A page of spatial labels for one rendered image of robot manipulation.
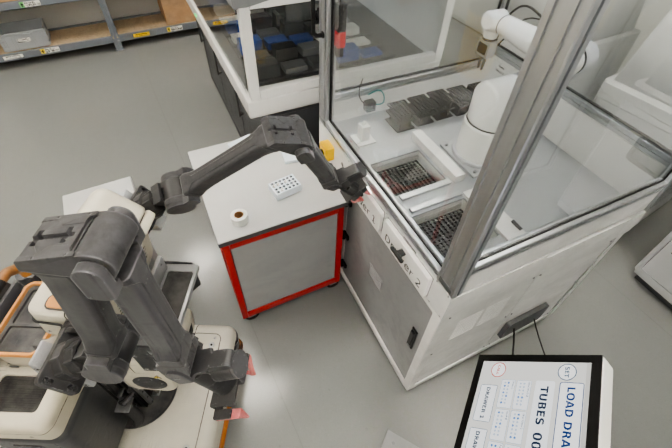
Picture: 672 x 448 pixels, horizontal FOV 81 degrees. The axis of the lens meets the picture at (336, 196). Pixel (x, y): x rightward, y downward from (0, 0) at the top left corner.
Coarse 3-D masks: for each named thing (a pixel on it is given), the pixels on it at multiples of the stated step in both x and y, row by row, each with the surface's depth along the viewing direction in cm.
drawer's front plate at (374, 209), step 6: (366, 198) 156; (372, 198) 153; (360, 204) 163; (366, 204) 157; (372, 204) 152; (366, 210) 159; (372, 210) 154; (378, 210) 149; (372, 216) 155; (378, 216) 150; (372, 222) 157; (378, 222) 152; (378, 228) 154
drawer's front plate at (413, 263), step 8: (384, 224) 147; (392, 224) 144; (384, 232) 149; (392, 232) 143; (384, 240) 151; (392, 240) 145; (400, 240) 139; (400, 248) 140; (408, 248) 137; (408, 256) 136; (416, 256) 135; (400, 264) 144; (408, 264) 138; (416, 264) 133; (408, 272) 140; (416, 272) 134; (424, 272) 130; (416, 280) 136; (424, 280) 131; (432, 280) 129; (416, 288) 138; (424, 288) 132
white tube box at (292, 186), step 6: (276, 180) 177; (282, 180) 177; (288, 180) 178; (294, 180) 177; (270, 186) 174; (276, 186) 174; (282, 186) 175; (288, 186) 174; (294, 186) 175; (300, 186) 176; (276, 192) 172; (282, 192) 172; (288, 192) 174; (294, 192) 176; (276, 198) 173; (282, 198) 174
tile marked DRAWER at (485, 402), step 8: (488, 384) 99; (480, 392) 99; (488, 392) 98; (496, 392) 96; (480, 400) 97; (488, 400) 96; (480, 408) 96; (488, 408) 94; (480, 416) 94; (488, 416) 93
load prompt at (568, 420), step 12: (564, 384) 86; (576, 384) 84; (564, 396) 84; (576, 396) 82; (564, 408) 82; (576, 408) 81; (564, 420) 80; (576, 420) 79; (564, 432) 79; (576, 432) 77; (552, 444) 79; (564, 444) 77; (576, 444) 76
